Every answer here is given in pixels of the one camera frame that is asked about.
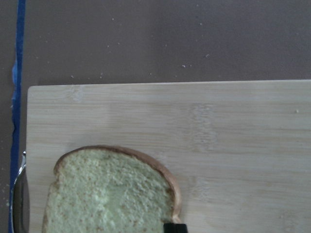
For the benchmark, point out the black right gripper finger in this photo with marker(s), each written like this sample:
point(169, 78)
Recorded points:
point(174, 228)

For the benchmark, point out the bread slice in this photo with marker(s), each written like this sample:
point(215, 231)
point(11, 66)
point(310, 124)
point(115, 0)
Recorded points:
point(106, 189)

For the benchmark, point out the wooden cutting board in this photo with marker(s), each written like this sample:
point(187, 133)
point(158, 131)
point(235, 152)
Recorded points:
point(241, 151)

